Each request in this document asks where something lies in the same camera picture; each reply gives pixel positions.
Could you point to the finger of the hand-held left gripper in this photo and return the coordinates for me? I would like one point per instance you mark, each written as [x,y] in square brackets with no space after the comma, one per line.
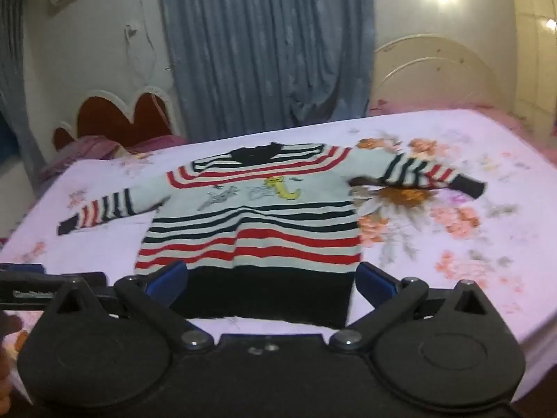
[21,268]

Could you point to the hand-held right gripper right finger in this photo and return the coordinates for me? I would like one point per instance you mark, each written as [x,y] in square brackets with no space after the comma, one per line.
[374,283]

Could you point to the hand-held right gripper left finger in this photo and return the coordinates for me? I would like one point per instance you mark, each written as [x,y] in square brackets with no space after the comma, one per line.
[167,278]

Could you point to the striped knit sweater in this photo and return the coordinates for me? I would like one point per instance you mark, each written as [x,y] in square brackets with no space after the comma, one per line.
[248,226]

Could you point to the person's left hand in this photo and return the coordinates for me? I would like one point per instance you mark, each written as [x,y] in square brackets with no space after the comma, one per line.
[8,326]

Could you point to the floral lilac bed sheet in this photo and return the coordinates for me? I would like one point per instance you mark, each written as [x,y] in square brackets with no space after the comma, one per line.
[478,291]

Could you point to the purple pink pillow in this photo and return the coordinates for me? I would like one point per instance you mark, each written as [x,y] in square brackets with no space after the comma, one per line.
[87,148]

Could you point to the red heart-shaped headboard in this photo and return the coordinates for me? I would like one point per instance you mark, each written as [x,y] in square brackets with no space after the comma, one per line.
[104,119]

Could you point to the narrow blue curtain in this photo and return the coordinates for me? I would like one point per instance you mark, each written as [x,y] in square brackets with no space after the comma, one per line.
[13,74]

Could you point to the cream arched headboard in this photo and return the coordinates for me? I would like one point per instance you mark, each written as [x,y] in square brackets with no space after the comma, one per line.
[435,78]

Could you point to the pink blanket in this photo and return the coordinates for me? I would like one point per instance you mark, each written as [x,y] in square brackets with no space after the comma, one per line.
[513,117]

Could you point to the wide blue curtain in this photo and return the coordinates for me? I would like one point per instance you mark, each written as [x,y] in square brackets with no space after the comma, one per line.
[261,43]

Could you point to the cream wardrobe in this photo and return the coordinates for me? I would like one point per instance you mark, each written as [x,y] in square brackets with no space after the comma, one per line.
[535,52]

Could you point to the white wall charger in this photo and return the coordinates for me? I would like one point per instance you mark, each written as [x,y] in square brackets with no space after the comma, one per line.
[129,32]

